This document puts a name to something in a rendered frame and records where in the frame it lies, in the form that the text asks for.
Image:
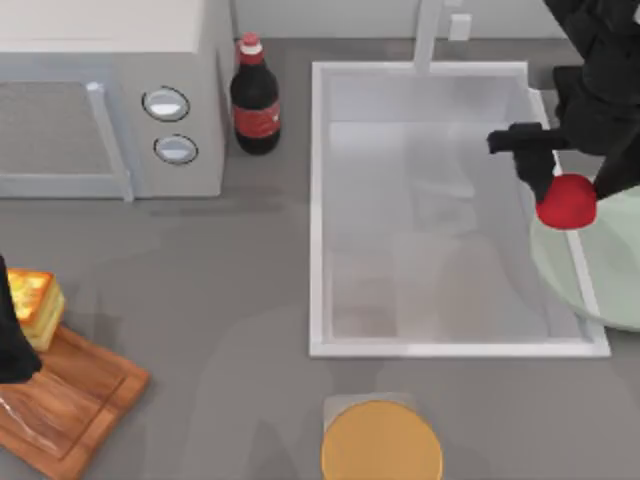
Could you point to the red ball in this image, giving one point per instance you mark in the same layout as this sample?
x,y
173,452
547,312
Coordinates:
x,y
567,205

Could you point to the pale green bowl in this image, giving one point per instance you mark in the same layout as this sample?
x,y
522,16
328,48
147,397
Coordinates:
x,y
615,270

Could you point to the white sink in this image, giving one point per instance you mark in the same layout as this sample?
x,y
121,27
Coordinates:
x,y
400,225

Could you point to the small white tap lever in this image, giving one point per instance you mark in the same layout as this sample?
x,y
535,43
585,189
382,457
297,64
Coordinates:
x,y
459,27

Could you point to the tall white tap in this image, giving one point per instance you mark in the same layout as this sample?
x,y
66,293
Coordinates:
x,y
426,35

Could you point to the dark bottle with red label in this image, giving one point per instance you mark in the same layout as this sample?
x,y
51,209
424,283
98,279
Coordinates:
x,y
256,100

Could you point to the round yellow plate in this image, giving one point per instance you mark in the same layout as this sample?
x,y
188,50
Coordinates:
x,y
382,445

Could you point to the pale microwave oven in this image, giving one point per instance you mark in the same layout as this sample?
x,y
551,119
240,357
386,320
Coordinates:
x,y
200,60

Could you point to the round grey microwave knob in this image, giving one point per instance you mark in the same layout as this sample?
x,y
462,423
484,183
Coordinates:
x,y
176,149
166,104

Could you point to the microwave glass door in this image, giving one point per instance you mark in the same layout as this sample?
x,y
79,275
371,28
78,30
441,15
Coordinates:
x,y
45,130

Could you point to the toasted bread block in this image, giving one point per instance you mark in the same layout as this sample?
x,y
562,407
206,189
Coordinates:
x,y
37,305

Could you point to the wooden cutting board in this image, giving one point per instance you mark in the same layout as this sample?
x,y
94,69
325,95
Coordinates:
x,y
70,405

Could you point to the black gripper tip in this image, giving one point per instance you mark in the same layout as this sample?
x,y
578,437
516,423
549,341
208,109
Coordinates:
x,y
15,340

